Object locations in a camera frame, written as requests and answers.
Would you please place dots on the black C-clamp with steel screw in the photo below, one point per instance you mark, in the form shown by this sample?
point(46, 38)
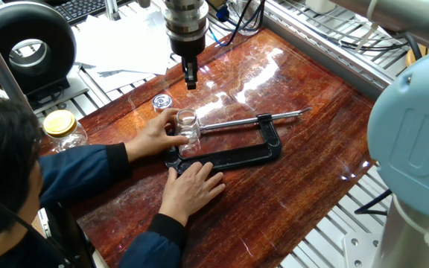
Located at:
point(237, 158)

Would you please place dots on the black computer keyboard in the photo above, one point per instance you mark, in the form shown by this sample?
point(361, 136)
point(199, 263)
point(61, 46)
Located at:
point(80, 9)

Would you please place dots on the right forearm in blue sleeve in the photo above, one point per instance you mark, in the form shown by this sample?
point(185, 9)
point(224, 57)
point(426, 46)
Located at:
point(155, 245)

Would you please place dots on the small clear glass jar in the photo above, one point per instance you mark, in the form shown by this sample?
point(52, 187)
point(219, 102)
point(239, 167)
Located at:
point(188, 128)

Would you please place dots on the aluminium frame post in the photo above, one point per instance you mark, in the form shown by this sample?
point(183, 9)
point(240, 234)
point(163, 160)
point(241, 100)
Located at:
point(2, 70)

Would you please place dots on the glass jar with yellow lid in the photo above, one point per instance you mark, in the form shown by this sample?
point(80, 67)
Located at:
point(65, 134)

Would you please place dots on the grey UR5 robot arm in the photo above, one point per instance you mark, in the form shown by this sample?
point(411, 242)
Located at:
point(412, 141)

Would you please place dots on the left forearm in blue sleeve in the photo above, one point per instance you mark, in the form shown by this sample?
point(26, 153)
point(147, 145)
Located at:
point(80, 171)

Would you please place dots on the paper sheet with drawing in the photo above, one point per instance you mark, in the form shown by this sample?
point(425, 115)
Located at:
point(117, 80)

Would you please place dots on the person's right hand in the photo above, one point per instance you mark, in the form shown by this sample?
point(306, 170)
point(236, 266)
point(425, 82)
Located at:
point(188, 191)

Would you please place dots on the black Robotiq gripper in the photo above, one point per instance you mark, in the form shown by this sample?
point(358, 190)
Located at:
point(187, 46)

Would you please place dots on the white printed paper sheets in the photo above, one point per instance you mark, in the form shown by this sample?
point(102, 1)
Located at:
point(125, 41)

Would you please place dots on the grey aluminium rail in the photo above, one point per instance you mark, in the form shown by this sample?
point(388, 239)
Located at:
point(330, 56)

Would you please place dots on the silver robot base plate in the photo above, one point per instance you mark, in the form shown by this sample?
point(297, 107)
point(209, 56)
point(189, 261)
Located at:
point(359, 249)

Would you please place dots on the black flat panel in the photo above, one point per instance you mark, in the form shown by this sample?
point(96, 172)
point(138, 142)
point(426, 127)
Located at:
point(65, 238)

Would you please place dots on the clear plastic cup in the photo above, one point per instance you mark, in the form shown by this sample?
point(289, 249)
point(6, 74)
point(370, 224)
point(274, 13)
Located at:
point(250, 18)

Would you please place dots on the short metal post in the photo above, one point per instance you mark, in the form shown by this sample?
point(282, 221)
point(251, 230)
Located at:
point(112, 9)

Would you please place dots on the silver metal jar lid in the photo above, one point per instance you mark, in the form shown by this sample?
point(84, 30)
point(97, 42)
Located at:
point(162, 101)

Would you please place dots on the person's left hand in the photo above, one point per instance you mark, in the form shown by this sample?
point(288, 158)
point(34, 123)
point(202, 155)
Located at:
point(151, 139)

